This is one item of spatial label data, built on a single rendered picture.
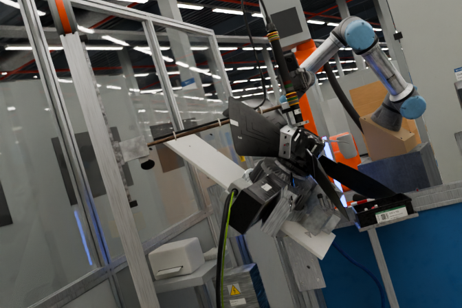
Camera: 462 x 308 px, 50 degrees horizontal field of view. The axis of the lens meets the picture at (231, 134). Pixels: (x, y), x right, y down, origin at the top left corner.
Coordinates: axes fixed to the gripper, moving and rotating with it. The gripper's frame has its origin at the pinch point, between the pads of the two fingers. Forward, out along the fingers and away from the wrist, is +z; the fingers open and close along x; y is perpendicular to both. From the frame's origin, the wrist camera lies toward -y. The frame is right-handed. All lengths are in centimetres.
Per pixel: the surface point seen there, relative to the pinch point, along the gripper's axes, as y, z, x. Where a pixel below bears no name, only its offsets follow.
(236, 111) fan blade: 10.6, 39.9, 9.9
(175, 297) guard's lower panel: 74, 15, 70
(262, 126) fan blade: 17.6, 32.5, 5.3
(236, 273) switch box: 64, 34, 30
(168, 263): 56, 32, 58
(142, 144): 11, 44, 45
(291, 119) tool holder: 18.0, 10.2, 1.3
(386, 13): -34, -172, -36
